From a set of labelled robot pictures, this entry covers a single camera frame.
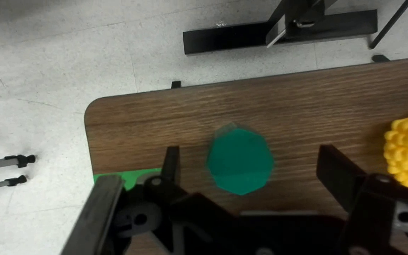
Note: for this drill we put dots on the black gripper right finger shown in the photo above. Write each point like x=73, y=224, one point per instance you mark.
x=341, y=173

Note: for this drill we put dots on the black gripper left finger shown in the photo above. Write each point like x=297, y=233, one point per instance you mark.
x=171, y=163

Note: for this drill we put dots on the green round disc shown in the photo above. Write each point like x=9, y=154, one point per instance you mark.
x=240, y=162

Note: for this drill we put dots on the green tape strip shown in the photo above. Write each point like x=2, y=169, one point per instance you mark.
x=131, y=176

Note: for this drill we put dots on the black panel stand leg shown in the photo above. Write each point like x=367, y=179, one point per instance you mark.
x=280, y=29

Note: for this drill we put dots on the black thin rod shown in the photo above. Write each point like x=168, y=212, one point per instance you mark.
x=390, y=23

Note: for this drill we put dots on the grey tripod leg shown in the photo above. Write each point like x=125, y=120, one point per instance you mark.
x=1, y=183
x=6, y=162

